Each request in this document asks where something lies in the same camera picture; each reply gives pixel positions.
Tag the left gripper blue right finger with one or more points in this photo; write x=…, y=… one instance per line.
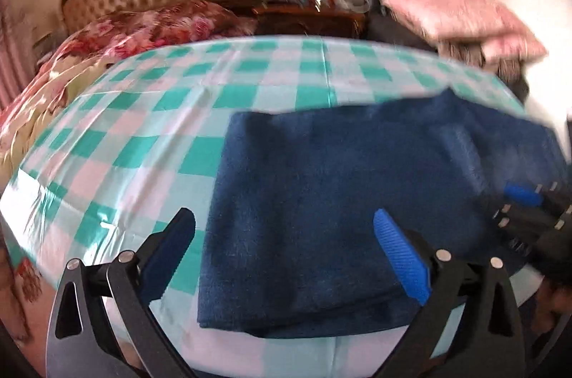
x=410, y=269

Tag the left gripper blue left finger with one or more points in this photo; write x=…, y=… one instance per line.
x=161, y=253

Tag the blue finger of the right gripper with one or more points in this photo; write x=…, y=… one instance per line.
x=523, y=196

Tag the dark blue denim jeans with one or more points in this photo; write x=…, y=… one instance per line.
x=290, y=249

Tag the person right hand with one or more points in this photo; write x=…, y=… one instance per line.
x=551, y=299

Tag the teal white checkered sheet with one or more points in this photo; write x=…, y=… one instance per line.
x=282, y=74

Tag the plaid beige blanket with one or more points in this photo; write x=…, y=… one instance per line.
x=509, y=71

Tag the small pink pillow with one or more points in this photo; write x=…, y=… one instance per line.
x=506, y=37

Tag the large pink floral pillow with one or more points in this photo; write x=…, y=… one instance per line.
x=456, y=20

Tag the floral pink quilt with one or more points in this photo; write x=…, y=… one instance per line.
x=98, y=60

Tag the dark wooden nightstand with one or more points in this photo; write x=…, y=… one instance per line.
x=293, y=20

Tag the pink striped curtain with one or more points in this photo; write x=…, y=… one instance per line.
x=18, y=63

